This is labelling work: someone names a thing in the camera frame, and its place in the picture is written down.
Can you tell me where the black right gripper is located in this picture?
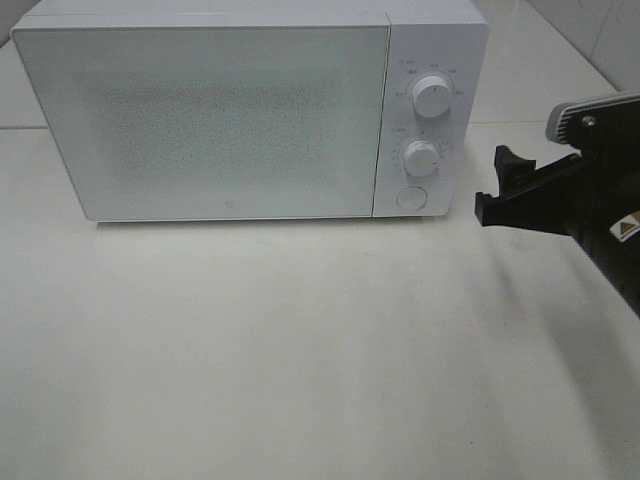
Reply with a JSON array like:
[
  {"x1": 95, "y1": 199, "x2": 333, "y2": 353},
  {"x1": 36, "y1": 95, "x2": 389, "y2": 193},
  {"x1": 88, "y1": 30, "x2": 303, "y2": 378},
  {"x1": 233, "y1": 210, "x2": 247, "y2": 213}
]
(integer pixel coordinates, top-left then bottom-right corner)
[{"x1": 474, "y1": 139, "x2": 639, "y2": 313}]

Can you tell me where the white timer knob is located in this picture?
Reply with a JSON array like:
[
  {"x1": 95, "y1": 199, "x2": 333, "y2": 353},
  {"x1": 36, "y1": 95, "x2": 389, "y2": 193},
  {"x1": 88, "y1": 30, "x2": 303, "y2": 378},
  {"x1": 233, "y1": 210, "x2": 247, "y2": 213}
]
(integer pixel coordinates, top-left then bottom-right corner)
[{"x1": 402, "y1": 141, "x2": 441, "y2": 177}]

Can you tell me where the round white door button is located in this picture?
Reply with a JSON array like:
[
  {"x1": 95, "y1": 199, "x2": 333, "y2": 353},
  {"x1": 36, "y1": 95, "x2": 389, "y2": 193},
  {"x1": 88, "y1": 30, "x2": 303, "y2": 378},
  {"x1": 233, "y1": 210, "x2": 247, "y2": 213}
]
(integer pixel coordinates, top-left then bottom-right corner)
[{"x1": 396, "y1": 186, "x2": 428, "y2": 211}]

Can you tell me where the white microwave door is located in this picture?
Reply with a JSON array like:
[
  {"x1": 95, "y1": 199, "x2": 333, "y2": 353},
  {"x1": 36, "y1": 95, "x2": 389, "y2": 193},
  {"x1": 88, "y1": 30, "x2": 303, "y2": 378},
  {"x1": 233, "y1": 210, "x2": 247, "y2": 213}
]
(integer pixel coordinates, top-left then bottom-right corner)
[{"x1": 15, "y1": 26, "x2": 388, "y2": 221}]

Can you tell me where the white upper power knob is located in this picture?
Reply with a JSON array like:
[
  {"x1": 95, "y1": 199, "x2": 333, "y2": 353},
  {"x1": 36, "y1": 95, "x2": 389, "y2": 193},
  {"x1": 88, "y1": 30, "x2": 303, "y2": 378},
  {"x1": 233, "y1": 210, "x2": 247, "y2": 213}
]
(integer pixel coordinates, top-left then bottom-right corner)
[{"x1": 410, "y1": 72, "x2": 453, "y2": 119}]

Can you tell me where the white microwave oven body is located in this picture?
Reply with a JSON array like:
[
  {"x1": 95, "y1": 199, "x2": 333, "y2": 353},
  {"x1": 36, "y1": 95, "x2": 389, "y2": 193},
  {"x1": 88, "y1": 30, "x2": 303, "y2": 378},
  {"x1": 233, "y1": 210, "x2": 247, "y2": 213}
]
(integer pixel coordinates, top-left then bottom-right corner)
[{"x1": 11, "y1": 1, "x2": 489, "y2": 221}]

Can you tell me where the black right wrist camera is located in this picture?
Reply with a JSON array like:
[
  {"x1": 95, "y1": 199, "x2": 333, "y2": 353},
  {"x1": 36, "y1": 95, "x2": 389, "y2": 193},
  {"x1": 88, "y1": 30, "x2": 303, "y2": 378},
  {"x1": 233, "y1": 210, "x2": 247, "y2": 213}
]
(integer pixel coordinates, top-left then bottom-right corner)
[{"x1": 545, "y1": 90, "x2": 639, "y2": 149}]

